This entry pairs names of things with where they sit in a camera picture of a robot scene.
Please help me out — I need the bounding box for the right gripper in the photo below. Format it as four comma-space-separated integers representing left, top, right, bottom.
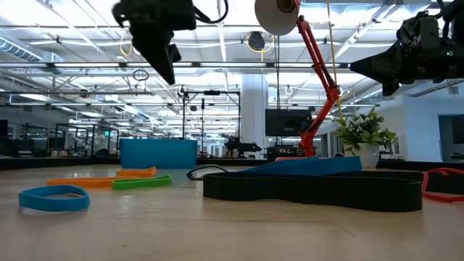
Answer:
349, 9, 464, 97

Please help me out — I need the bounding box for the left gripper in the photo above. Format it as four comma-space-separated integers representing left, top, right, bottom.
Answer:
111, 0, 197, 86

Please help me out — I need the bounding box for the large blue rubber band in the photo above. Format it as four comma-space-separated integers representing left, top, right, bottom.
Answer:
237, 156, 363, 178

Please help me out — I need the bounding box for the orange rubber band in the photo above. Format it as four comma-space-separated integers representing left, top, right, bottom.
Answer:
116, 166, 158, 178
46, 175, 138, 189

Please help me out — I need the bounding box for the thin black rubber band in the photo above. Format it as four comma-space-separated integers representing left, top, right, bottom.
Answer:
186, 164, 230, 181

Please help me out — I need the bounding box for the red rubber band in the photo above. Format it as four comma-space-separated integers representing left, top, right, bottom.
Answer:
421, 167, 464, 204

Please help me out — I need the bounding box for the green rubber band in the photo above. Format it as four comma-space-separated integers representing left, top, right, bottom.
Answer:
111, 174, 173, 191

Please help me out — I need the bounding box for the small blue rubber band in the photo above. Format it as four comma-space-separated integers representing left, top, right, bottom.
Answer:
18, 184, 91, 213

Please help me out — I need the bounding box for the teal plastic bin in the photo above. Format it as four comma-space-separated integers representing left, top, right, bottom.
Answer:
119, 138, 199, 170

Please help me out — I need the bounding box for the green plant in white pot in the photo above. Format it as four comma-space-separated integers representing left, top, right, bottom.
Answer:
335, 107, 398, 170

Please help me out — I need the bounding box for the red desk lamp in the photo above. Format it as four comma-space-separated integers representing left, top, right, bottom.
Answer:
254, 0, 342, 162

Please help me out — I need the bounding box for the black monitor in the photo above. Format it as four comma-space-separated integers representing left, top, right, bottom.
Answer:
264, 108, 314, 138

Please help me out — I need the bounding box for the black perforated case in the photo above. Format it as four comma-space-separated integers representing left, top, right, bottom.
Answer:
266, 144, 307, 160

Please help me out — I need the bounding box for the yellow cord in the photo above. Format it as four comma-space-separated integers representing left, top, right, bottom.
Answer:
325, 0, 344, 119

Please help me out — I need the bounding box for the black camera stand frame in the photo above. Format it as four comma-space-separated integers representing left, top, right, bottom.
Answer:
182, 90, 242, 160

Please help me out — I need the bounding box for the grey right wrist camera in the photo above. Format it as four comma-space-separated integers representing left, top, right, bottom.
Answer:
416, 16, 442, 51

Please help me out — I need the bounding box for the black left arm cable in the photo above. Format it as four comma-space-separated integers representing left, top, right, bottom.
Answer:
191, 0, 230, 25

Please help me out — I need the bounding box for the black cord reel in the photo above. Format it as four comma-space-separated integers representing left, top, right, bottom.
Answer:
247, 30, 273, 54

